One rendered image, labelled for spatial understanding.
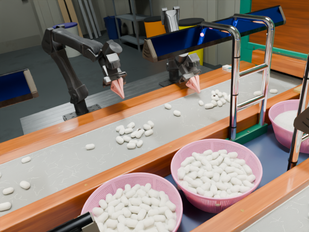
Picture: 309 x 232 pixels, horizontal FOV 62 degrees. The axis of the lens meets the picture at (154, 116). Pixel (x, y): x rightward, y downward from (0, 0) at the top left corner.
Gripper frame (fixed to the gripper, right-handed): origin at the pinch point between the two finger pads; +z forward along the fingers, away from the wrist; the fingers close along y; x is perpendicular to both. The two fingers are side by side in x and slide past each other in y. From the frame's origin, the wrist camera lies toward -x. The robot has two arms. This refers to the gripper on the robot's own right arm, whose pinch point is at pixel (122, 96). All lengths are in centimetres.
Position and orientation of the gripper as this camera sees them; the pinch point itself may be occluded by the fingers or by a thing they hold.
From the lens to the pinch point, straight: 107.9
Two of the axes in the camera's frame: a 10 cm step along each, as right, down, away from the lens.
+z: 4.5, 8.5, -2.7
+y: 8.6, -3.3, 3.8
